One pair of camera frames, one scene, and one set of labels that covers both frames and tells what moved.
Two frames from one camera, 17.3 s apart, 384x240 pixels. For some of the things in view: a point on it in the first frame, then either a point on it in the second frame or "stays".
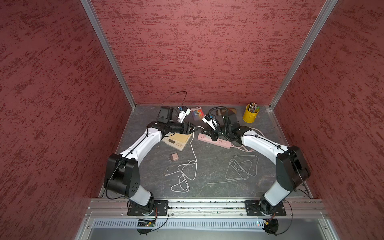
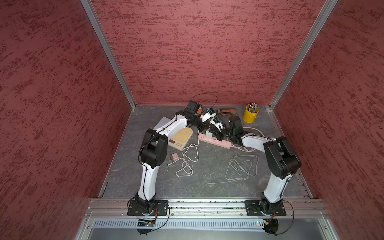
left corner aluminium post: [97, 25] stays
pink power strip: [219, 142] stays
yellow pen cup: [250, 112] stays
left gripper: [187, 131] -> [204, 126]
